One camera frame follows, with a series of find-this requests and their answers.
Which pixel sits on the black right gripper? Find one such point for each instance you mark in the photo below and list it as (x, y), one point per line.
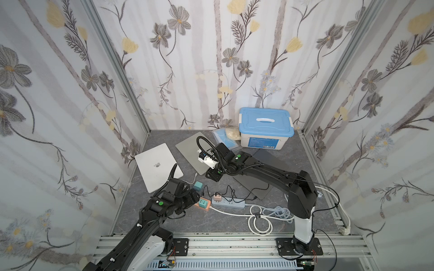
(215, 173)

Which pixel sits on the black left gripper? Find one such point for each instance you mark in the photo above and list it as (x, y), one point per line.
(185, 196)

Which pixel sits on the teal charger adapter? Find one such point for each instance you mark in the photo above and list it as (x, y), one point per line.
(198, 186)
(203, 203)

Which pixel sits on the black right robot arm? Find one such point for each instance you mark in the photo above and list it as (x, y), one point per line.
(298, 187)

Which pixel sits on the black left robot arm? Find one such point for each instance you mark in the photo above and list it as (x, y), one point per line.
(147, 239)

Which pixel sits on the grey Apple laptop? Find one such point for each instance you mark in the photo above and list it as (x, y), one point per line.
(190, 151)

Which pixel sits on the silver white Apple laptop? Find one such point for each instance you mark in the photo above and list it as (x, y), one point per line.
(155, 166)

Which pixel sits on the dark grey closed laptop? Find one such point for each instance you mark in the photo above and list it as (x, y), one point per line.
(259, 188)

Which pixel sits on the orange power strip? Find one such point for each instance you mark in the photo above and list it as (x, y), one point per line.
(196, 204)

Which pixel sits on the grey white power strip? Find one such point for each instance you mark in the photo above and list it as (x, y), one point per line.
(228, 204)

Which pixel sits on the bag of blue face masks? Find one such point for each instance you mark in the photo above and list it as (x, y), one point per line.
(221, 137)

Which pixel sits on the bag of white items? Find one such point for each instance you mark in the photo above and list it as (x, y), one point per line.
(233, 133)

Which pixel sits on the blue lidded white storage box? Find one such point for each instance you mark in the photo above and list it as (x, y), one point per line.
(265, 128)

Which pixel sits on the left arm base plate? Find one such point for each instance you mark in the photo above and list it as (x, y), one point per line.
(176, 247)

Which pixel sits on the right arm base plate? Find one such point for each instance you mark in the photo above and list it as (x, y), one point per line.
(292, 247)

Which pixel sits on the aluminium frame rail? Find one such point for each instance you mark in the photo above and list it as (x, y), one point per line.
(246, 252)

